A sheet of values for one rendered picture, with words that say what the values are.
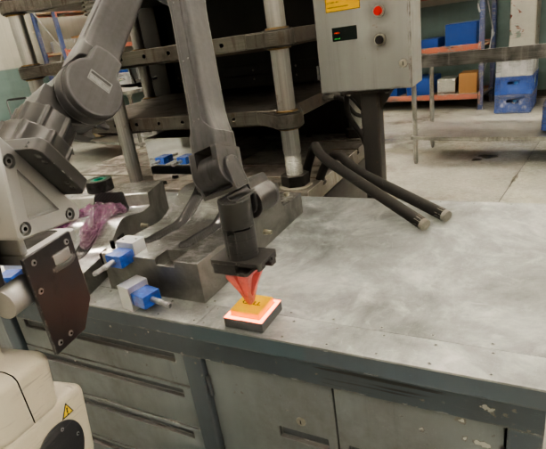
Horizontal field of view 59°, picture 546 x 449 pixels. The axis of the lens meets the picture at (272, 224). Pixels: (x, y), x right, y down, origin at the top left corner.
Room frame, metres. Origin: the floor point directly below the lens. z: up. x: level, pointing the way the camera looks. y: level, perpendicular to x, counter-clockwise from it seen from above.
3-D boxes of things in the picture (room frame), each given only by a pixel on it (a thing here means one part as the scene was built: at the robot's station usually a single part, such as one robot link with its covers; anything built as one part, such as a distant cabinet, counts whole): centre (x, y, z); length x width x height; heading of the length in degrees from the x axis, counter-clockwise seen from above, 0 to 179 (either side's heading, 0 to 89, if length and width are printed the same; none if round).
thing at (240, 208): (0.78, 0.06, 1.01); 0.07 x 0.06 x 0.07; 145
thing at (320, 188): (2.19, 0.22, 0.76); 1.30 x 0.84 x 0.07; 60
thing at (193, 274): (1.13, 0.15, 0.87); 0.50 x 0.26 x 0.14; 150
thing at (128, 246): (0.93, 0.33, 0.89); 0.13 x 0.05 x 0.05; 150
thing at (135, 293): (0.86, 0.27, 0.83); 0.13 x 0.05 x 0.05; 49
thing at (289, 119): (2.19, 0.21, 0.96); 1.29 x 0.83 x 0.18; 60
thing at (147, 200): (1.24, 0.50, 0.86); 0.50 x 0.26 x 0.11; 167
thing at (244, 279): (0.78, 0.07, 0.88); 0.07 x 0.07 x 0.09; 60
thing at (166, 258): (0.91, 0.22, 0.87); 0.05 x 0.05 x 0.04; 60
